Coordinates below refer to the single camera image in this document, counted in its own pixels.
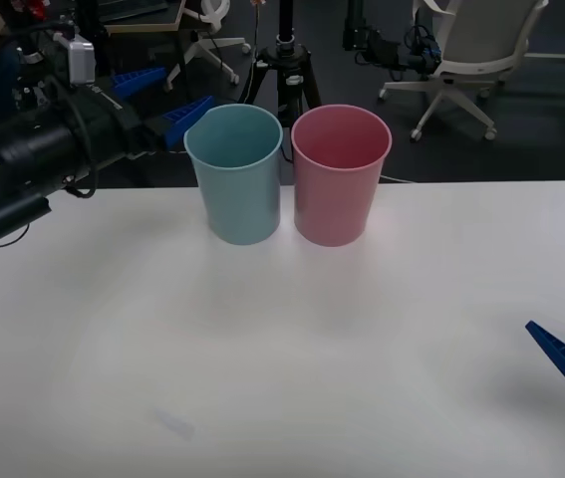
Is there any small white office chair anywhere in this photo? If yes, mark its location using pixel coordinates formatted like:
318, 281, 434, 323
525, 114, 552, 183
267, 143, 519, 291
163, 0, 254, 92

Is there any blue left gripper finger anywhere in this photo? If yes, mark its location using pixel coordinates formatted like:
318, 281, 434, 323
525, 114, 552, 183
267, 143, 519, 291
143, 95, 216, 150
112, 66, 168, 99

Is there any pink plastic bin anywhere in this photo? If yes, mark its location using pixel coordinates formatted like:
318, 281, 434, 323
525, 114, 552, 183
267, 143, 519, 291
290, 104, 394, 248

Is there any wooden edged desk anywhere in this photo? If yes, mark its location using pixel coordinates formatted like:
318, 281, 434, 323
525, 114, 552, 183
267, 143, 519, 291
96, 0, 186, 35

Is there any pale blue plastic bin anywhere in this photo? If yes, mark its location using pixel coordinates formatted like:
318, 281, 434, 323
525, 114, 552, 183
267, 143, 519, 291
182, 103, 284, 247

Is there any large white office chair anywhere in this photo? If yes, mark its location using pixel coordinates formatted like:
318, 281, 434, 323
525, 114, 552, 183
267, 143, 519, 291
378, 0, 550, 143

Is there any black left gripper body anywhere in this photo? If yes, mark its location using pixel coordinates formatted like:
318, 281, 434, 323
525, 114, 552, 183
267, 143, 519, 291
51, 74, 169, 166

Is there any black tripod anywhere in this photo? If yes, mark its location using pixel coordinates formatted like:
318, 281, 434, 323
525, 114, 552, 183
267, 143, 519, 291
238, 0, 324, 128

